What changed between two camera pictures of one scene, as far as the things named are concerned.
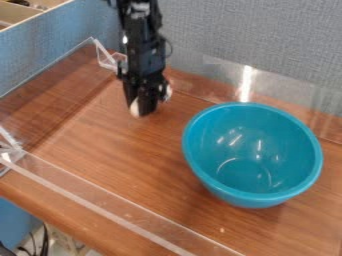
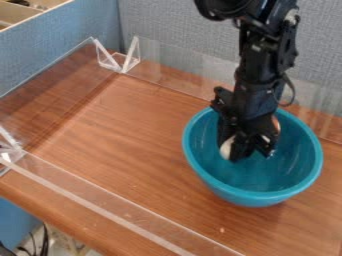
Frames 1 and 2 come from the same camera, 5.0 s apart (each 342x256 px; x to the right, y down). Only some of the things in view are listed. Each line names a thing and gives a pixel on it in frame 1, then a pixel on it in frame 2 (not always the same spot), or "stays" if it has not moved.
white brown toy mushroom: x=135 y=102 → x=225 y=149
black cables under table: x=44 y=248 stays
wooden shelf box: x=15 y=11 stays
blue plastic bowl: x=255 y=154 stays
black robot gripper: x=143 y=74 → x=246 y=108
